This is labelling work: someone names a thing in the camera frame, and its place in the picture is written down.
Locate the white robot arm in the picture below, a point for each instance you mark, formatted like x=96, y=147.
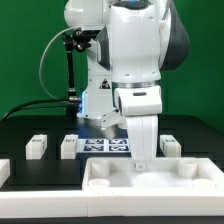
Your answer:
x=128, y=43

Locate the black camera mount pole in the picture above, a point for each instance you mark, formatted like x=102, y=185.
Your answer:
x=74, y=101

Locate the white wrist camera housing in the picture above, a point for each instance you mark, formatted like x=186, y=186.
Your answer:
x=138, y=101

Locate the white front fence wall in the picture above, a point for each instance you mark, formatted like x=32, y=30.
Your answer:
x=137, y=202

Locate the AprilTag marker sheet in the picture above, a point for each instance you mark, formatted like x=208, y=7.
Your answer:
x=102, y=145

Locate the white left fence piece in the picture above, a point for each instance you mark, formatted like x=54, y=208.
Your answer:
x=4, y=171

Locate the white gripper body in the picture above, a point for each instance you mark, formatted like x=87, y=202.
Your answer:
x=142, y=134

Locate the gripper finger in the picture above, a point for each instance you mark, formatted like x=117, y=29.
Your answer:
x=140, y=166

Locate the black camera on stand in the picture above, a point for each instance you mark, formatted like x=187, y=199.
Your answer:
x=86, y=33

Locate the white desk tabletop tray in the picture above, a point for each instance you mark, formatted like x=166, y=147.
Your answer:
x=121, y=174

